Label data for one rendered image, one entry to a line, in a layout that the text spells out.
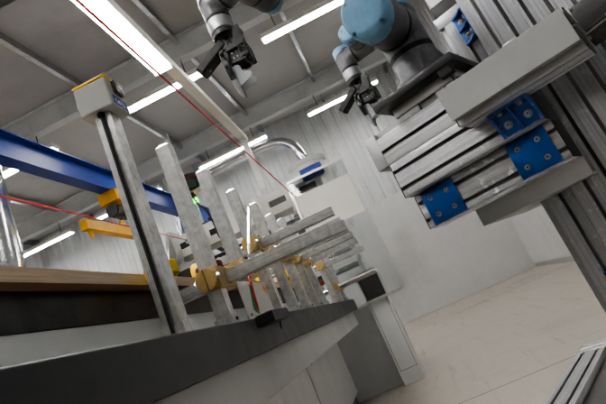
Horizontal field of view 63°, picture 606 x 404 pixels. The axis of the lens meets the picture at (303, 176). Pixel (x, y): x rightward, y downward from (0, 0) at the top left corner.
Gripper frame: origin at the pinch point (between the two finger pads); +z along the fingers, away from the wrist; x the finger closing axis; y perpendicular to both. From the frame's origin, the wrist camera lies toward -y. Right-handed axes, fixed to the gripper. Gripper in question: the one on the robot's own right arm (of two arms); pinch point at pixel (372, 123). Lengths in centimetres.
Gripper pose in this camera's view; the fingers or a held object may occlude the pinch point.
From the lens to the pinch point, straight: 199.9
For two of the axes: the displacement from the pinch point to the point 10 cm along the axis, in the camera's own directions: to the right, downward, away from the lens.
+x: 5.2, 0.4, 8.5
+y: 7.5, -4.9, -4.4
